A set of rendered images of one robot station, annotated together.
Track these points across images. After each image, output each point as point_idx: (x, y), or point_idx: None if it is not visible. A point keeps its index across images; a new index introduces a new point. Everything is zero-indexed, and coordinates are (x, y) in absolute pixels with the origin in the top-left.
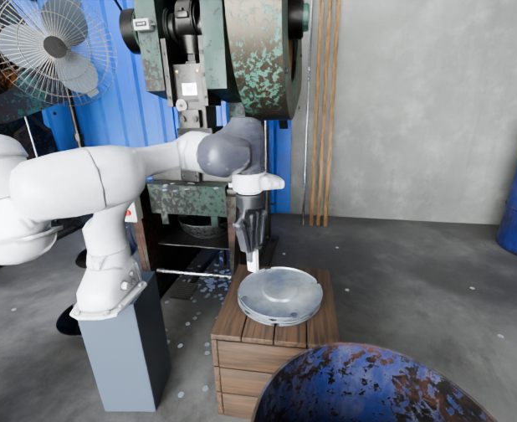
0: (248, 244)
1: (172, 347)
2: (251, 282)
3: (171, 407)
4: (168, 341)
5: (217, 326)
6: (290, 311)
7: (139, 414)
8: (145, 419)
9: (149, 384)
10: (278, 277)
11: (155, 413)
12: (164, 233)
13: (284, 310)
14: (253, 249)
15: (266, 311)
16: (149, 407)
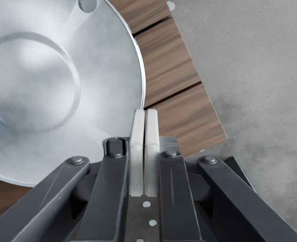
0: (225, 183)
1: (155, 209)
2: (53, 164)
3: (218, 144)
4: (151, 222)
5: (204, 139)
6: (83, 17)
7: (244, 169)
8: (244, 158)
9: (247, 180)
10: None
11: (234, 155)
12: None
13: (91, 34)
14: (161, 155)
15: (120, 71)
16: (238, 164)
